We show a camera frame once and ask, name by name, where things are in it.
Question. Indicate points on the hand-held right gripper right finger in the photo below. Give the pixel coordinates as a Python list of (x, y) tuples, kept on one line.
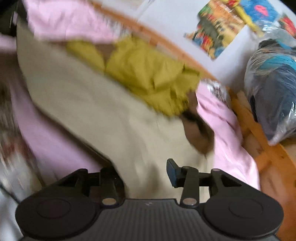
[(173, 173)]

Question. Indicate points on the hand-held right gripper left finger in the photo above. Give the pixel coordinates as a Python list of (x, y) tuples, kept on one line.
[(108, 185)]

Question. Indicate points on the beige olive brown hooded jacket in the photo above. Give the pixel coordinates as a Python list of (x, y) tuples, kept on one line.
[(92, 111)]

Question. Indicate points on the clear plastic bag of clothes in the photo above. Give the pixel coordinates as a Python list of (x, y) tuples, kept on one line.
[(272, 92)]

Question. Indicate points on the colourful landscape poster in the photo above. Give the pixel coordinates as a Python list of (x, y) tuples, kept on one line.
[(215, 30)]

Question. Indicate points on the pink blanket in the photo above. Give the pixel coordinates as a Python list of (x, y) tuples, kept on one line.
[(57, 20)]

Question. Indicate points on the blue and yellow poster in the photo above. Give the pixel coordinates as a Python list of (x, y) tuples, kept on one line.
[(261, 11)]

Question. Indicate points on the red cartoon poster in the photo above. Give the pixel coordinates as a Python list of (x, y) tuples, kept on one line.
[(288, 24)]

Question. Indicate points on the wooden bed frame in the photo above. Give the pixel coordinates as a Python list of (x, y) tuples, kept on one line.
[(272, 157)]

